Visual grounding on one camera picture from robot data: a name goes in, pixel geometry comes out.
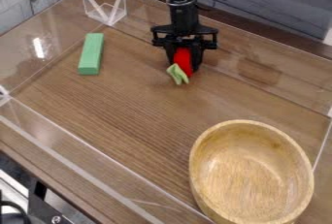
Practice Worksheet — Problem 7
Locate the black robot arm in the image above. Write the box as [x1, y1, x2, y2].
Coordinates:
[149, 0, 218, 77]

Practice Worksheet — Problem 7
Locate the wooden bowl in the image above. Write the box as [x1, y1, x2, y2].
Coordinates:
[188, 119, 313, 224]

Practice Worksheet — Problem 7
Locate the black cable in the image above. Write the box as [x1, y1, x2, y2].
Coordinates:
[0, 198, 30, 224]

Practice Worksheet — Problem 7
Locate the green rectangular block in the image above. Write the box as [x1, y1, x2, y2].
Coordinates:
[77, 33, 104, 76]

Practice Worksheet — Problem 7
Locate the clear acrylic corner stand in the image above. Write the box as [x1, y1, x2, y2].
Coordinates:
[82, 0, 127, 26]

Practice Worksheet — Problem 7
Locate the clear acrylic tray barrier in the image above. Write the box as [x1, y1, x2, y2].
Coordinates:
[0, 0, 332, 224]

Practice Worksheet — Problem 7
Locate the red plush strawberry toy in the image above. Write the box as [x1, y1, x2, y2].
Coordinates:
[165, 48, 192, 85]

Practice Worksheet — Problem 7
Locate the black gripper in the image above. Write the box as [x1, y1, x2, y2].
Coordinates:
[149, 24, 218, 71]

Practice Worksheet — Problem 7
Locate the black table leg bracket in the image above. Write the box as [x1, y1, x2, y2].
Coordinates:
[26, 181, 73, 224]

